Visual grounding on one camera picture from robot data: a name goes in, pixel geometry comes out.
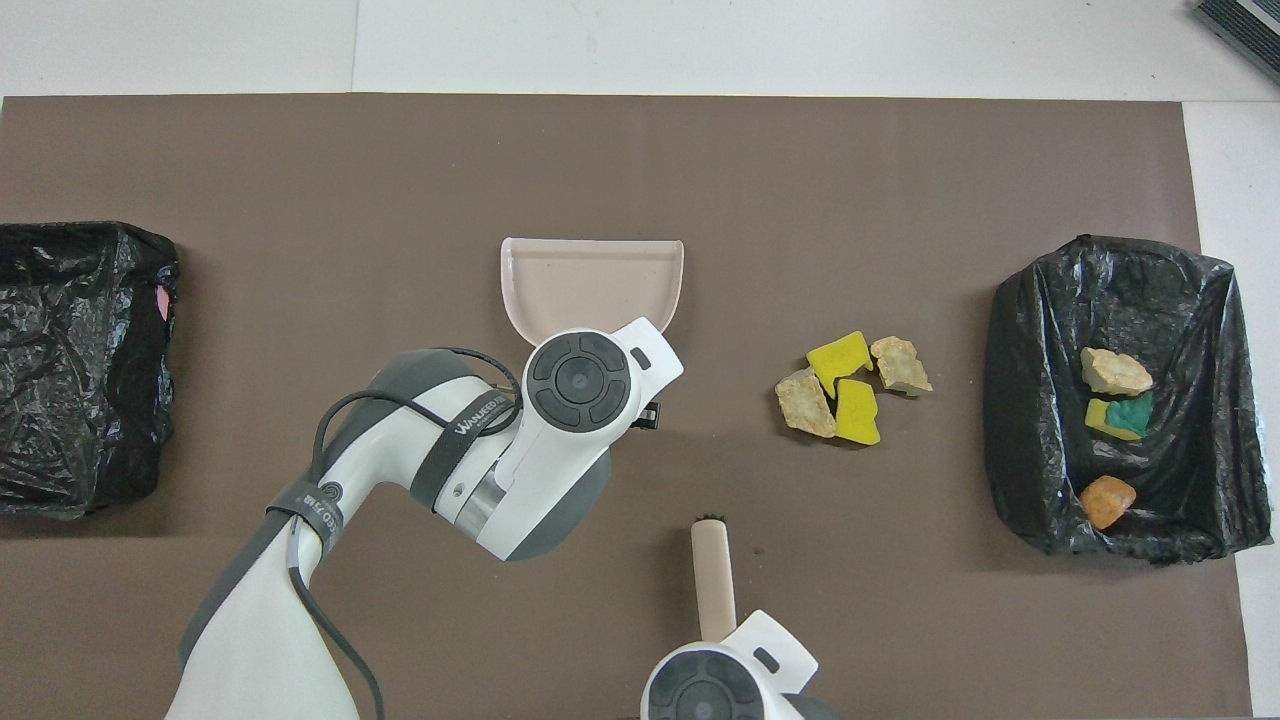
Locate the beige hand brush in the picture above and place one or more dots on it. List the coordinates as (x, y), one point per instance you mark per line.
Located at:
(712, 580)

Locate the rounded beige sponge chunk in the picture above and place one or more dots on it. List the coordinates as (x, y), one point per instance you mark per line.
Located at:
(1115, 372)

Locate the brown table mat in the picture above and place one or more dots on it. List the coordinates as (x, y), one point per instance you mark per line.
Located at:
(900, 200)

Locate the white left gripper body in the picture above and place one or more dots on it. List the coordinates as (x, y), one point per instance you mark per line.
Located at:
(655, 375)

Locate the notched yellow sponge piece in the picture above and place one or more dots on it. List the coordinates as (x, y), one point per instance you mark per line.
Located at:
(1110, 420)

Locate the dark grey ribbed device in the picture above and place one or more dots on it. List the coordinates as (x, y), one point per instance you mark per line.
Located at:
(1245, 25)

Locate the orange brown sponge chunk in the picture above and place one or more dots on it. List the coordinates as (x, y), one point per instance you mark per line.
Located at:
(1107, 502)

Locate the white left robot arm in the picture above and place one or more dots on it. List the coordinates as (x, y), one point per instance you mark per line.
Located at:
(240, 640)

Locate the beige plastic dustpan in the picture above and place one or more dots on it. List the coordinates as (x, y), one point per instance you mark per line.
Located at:
(590, 285)

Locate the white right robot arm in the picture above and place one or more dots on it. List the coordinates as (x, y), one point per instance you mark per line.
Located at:
(705, 700)

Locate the black bagged bin pink mark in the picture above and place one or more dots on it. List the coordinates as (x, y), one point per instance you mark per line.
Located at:
(70, 380)

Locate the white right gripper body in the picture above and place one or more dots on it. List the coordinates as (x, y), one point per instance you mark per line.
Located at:
(770, 645)

